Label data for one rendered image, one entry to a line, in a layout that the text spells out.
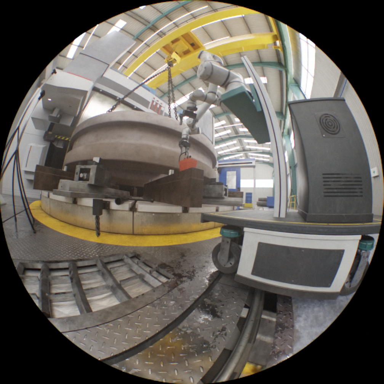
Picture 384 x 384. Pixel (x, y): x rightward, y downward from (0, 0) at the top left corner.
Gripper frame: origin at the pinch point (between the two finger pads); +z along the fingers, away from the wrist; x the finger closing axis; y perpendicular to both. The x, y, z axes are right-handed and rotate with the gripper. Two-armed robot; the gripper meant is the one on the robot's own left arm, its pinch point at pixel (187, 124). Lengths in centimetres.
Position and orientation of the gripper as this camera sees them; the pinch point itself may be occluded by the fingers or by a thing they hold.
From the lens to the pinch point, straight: 118.4
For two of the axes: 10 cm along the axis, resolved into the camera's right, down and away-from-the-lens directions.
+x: -8.3, 0.3, -5.5
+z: -1.9, 9.2, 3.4
